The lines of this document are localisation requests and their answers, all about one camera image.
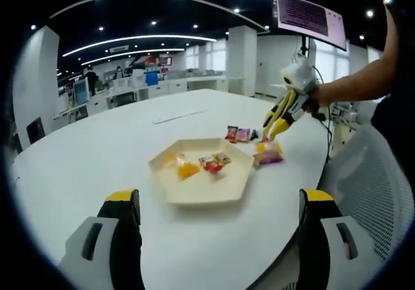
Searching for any white square pillar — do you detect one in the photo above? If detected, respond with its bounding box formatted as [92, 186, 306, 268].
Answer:
[226, 26, 259, 96]
[12, 25, 61, 148]

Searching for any red candy snack packet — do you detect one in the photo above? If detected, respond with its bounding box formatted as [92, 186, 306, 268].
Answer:
[198, 155, 224, 174]

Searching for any light blue display panel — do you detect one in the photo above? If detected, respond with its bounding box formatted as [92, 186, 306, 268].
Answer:
[73, 79, 90, 104]

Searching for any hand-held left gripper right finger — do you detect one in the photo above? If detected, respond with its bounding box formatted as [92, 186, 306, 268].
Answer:
[300, 187, 374, 290]

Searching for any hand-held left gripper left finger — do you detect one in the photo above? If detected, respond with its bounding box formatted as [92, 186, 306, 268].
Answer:
[58, 188, 145, 290]

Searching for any grey mesh office chair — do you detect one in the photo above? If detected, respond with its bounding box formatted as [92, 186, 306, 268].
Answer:
[319, 123, 415, 265]

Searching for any person's right hand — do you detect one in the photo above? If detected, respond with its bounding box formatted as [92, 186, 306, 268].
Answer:
[303, 85, 328, 114]

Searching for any white office desk row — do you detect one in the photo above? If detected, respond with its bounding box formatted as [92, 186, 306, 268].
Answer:
[53, 75, 247, 121]

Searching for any orange red snack packet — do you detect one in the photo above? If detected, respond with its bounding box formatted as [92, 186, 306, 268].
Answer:
[212, 152, 231, 166]

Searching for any black office chair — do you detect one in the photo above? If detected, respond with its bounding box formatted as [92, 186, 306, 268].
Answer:
[26, 117, 45, 145]

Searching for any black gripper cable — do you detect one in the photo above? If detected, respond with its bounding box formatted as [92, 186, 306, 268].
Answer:
[311, 64, 335, 160]

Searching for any purple snack packet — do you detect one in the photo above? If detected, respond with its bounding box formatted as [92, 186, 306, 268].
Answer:
[252, 150, 285, 166]

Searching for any orange jelly snack packet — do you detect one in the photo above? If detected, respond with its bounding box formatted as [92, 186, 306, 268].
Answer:
[163, 152, 200, 181]

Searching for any person's dark shirt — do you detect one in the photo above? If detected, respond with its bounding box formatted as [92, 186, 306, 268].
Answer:
[371, 95, 410, 132]

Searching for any cream hexagonal container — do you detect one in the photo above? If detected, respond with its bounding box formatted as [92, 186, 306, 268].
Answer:
[147, 136, 254, 206]

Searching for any black monitor stand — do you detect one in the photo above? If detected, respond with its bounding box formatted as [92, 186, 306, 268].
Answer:
[298, 35, 312, 57]

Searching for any yellow snack packet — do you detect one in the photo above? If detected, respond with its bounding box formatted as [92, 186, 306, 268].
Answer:
[255, 141, 283, 154]

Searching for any computer monitor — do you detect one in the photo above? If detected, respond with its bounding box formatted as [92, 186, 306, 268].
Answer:
[274, 0, 350, 51]

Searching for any pink snack packet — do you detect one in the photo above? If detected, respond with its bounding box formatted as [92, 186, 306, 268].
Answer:
[235, 127, 252, 143]

